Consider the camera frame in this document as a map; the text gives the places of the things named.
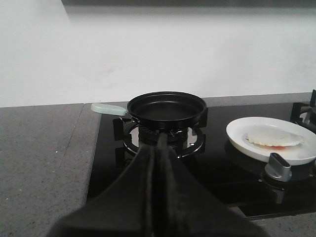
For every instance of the left silver stove knob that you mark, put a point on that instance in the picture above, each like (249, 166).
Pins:
(278, 168)

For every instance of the fried egg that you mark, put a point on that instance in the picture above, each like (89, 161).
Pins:
(274, 138)

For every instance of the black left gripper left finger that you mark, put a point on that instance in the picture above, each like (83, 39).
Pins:
(124, 209)

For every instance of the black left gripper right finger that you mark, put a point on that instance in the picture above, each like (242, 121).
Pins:
(187, 209)

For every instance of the right black burner grate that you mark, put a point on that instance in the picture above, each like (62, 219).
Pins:
(304, 114)

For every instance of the white plate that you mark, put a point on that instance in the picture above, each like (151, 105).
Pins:
(304, 153)

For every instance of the black frying pan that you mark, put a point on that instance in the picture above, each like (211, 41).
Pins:
(163, 110)

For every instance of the black glass stove top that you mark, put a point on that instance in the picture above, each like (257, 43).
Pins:
(235, 179)

